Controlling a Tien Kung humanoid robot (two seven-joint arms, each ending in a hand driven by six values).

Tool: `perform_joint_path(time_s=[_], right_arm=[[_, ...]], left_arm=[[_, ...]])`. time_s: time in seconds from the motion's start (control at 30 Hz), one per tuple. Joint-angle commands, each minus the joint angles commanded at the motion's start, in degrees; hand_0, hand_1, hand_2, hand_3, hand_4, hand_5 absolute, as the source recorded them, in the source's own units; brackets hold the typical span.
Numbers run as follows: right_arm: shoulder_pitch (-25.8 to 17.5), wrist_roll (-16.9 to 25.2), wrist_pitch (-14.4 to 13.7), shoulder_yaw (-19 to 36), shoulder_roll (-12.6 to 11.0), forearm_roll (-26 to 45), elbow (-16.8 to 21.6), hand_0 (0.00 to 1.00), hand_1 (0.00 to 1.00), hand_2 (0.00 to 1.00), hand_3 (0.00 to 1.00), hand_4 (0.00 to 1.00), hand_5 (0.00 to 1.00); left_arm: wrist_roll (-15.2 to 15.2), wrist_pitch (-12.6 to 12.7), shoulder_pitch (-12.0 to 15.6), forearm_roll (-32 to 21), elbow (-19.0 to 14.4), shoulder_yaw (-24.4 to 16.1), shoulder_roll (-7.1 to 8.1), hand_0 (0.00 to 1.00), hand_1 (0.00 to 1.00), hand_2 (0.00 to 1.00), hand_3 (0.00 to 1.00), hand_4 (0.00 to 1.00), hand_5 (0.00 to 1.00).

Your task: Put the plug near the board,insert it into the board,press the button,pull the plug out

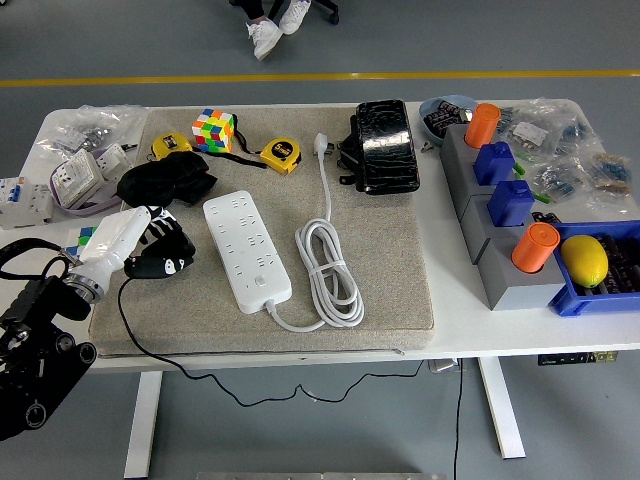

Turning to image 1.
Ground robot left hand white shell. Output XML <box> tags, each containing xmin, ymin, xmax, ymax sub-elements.
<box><xmin>74</xmin><ymin>204</ymin><xmax>197</xmax><ymax>301</ymax></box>

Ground black plug adapter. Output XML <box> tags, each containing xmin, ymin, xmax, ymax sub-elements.
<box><xmin>149</xmin><ymin>234</ymin><xmax>197</xmax><ymax>261</ymax></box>

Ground thin black adapter cord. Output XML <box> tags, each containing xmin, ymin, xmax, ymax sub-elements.
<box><xmin>117</xmin><ymin>276</ymin><xmax>427</xmax><ymax>409</ymax></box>

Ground white power strip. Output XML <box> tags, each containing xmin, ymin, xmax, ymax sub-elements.
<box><xmin>202</xmin><ymin>188</ymin><xmax>294</xmax><ymax>315</ymax></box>

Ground small colourful puzzle cube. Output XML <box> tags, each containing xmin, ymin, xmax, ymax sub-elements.
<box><xmin>63</xmin><ymin>225</ymin><xmax>99</xmax><ymax>261</ymax></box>

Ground black cloth pouch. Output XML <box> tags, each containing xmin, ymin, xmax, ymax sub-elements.
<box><xmin>116</xmin><ymin>151</ymin><xmax>220</xmax><ymax>210</ymax></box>

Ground white circuit breaker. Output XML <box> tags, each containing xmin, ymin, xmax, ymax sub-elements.
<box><xmin>0</xmin><ymin>175</ymin><xmax>54</xmax><ymax>231</ymax></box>

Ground small yellow tape measure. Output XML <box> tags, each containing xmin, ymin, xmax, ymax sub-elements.
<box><xmin>151</xmin><ymin>133</ymin><xmax>194</xmax><ymax>162</ymax></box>

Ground clear bag of metal parts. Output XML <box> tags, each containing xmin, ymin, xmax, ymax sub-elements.
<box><xmin>42</xmin><ymin>103</ymin><xmax>149</xmax><ymax>151</ymax></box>

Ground large colourful puzzle cube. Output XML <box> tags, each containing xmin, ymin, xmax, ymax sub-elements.
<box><xmin>191</xmin><ymin>108</ymin><xmax>236</xmax><ymax>154</ymax></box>

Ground yellow tape measure 5m print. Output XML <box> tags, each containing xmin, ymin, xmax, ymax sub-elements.
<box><xmin>259</xmin><ymin>138</ymin><xmax>303</xmax><ymax>175</ymax></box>

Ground white table leg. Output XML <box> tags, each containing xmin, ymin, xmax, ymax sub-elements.
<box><xmin>474</xmin><ymin>357</ymin><xmax>527</xmax><ymax>460</ymax></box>
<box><xmin>123</xmin><ymin>370</ymin><xmax>164</xmax><ymax>480</ymax></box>

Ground white sneaker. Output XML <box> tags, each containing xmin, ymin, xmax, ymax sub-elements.
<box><xmin>277</xmin><ymin>0</ymin><xmax>311</xmax><ymax>36</ymax></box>
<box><xmin>246</xmin><ymin>18</ymin><xmax>281</xmax><ymax>61</ymax></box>

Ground seated person's legs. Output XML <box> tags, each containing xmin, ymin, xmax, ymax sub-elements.
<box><xmin>233</xmin><ymin>0</ymin><xmax>281</xmax><ymax>24</ymax></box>

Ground grey-brown mat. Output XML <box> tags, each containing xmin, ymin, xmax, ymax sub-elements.
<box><xmin>88</xmin><ymin>105</ymin><xmax>435</xmax><ymax>359</ymax></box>

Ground glossy black case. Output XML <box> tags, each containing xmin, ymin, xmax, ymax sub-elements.
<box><xmin>354</xmin><ymin>99</ymin><xmax>421</xmax><ymax>195</ymax></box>

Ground light blue bowl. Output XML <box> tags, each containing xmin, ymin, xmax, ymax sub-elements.
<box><xmin>418</xmin><ymin>95</ymin><xmax>480</xmax><ymax>147</ymax></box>

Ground black capacitors heap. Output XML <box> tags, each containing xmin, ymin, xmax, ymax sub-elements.
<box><xmin>424</xmin><ymin>99</ymin><xmax>474</xmax><ymax>139</ymax></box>

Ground long grey peg block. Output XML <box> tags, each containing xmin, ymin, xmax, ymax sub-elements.
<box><xmin>439</xmin><ymin>123</ymin><xmax>504</xmax><ymax>219</ymax></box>

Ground orange cylinder peg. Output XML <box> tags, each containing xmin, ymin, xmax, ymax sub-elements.
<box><xmin>510</xmin><ymin>222</ymin><xmax>561</xmax><ymax>275</ymax></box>
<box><xmin>464</xmin><ymin>102</ymin><xmax>502</xmax><ymax>149</ymax></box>

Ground blue block peg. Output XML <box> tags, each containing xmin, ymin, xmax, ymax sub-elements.
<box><xmin>487</xmin><ymin>179</ymin><xmax>535</xmax><ymax>227</ymax></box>
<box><xmin>473</xmin><ymin>141</ymin><xmax>516</xmax><ymax>186</ymax></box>

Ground clear bag with white label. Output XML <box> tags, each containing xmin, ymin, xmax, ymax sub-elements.
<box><xmin>499</xmin><ymin>98</ymin><xmax>596</xmax><ymax>161</ymax></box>

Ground clear bag of blue resistors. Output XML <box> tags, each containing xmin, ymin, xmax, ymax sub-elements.
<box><xmin>529</xmin><ymin>149</ymin><xmax>596</xmax><ymax>201</ymax></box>

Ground blue plastic bin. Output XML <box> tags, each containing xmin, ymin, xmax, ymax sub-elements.
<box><xmin>547</xmin><ymin>219</ymin><xmax>640</xmax><ymax>319</ymax></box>

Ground yellow lemon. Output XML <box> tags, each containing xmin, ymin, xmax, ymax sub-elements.
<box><xmin>559</xmin><ymin>234</ymin><xmax>610</xmax><ymax>289</ymax></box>

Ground black table control panel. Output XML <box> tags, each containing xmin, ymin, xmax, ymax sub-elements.
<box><xmin>537</xmin><ymin>351</ymin><xmax>619</xmax><ymax>367</ymax></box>

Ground clear bag of brown resistors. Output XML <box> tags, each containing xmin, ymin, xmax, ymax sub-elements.
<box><xmin>584</xmin><ymin>149</ymin><xmax>640</xmax><ymax>214</ymax></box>

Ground dark capacitors row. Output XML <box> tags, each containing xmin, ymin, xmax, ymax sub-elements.
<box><xmin>582</xmin><ymin>234</ymin><xmax>640</xmax><ymax>296</ymax></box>

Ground purple ribbon cable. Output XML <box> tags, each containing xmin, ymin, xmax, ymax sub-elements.
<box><xmin>49</xmin><ymin>147</ymin><xmax>124</xmax><ymax>217</ymax></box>

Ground large white wall socket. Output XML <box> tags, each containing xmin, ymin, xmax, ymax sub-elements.
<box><xmin>49</xmin><ymin>148</ymin><xmax>106</xmax><ymax>209</ymax></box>

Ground black wrist strap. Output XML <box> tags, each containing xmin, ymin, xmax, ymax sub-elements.
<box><xmin>204</xmin><ymin>114</ymin><xmax>269</xmax><ymax>171</ymax></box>

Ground white power cord with plug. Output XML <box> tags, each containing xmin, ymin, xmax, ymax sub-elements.
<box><xmin>259</xmin><ymin>132</ymin><xmax>365</xmax><ymax>332</ymax></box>

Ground black strap bundle with buckles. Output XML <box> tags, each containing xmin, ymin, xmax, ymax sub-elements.
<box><xmin>337</xmin><ymin>115</ymin><xmax>364</xmax><ymax>191</ymax></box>

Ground metal bracket under table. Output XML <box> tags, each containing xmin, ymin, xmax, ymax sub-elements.
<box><xmin>427</xmin><ymin>358</ymin><xmax>467</xmax><ymax>374</ymax></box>

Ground hanging black cable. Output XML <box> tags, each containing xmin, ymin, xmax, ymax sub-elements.
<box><xmin>452</xmin><ymin>358</ymin><xmax>465</xmax><ymax>480</ymax></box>

